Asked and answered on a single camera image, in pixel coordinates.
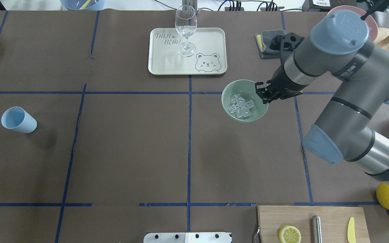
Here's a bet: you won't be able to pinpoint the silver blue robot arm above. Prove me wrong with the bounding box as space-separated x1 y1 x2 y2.
254 9 389 185

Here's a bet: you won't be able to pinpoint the green bowl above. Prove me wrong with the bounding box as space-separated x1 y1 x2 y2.
221 80 268 123

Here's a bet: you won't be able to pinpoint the ice cubes in green bowl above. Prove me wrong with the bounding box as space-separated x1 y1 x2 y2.
227 94 255 119

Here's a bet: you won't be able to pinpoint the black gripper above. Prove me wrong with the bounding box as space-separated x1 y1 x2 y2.
255 67 304 104

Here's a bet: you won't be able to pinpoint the wooden cutting board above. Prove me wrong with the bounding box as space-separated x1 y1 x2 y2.
257 206 370 243

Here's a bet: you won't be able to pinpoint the pink bowl with ice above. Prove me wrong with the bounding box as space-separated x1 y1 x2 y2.
327 5 378 42

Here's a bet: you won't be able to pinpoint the light blue plastic cup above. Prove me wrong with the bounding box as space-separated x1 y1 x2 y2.
1 107 37 134

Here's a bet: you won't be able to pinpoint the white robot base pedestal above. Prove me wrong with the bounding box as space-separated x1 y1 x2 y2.
143 232 233 243

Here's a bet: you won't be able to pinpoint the yellow plastic fork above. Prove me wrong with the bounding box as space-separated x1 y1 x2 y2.
79 0 91 10

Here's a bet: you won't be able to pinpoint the grey folded cloth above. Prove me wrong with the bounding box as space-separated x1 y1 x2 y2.
255 29 287 59

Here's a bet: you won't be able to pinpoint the clear wine glass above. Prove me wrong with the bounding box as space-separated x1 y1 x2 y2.
175 4 198 57

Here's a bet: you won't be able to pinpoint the blue bowl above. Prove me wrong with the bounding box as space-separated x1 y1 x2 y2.
60 0 106 11

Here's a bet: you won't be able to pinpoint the cream bear tray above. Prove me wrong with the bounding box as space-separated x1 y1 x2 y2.
148 27 228 75

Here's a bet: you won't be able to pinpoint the lemon half slice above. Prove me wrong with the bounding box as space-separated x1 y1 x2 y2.
278 225 302 243

